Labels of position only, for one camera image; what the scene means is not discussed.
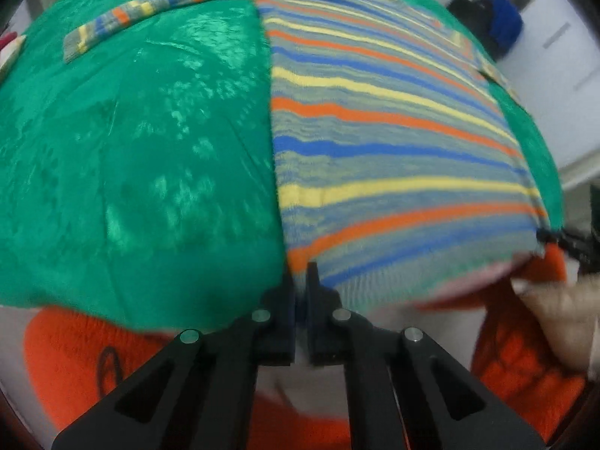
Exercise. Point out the striped knit sweater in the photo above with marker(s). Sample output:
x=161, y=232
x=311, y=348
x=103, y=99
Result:
x=384, y=150

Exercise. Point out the striped pillow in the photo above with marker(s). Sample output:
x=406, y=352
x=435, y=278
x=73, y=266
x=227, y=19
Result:
x=10, y=58

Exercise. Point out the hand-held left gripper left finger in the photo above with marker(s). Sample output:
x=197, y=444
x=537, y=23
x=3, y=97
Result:
x=280, y=335

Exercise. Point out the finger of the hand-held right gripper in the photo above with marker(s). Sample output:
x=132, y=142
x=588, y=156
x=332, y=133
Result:
x=574, y=244

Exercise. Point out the green patterned blanket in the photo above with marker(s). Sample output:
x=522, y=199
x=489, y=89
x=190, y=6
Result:
x=140, y=159

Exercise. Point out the person's orange clothing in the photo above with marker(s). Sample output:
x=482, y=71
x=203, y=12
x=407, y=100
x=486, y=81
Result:
x=93, y=365

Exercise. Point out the person's right hand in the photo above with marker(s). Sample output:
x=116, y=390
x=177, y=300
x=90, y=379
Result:
x=560, y=328

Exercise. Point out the blue jacket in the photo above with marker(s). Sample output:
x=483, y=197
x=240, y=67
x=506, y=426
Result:
x=505, y=21

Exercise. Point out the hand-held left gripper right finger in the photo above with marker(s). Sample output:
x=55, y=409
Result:
x=324, y=335

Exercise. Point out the black coat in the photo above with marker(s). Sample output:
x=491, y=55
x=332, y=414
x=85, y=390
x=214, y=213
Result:
x=471, y=28

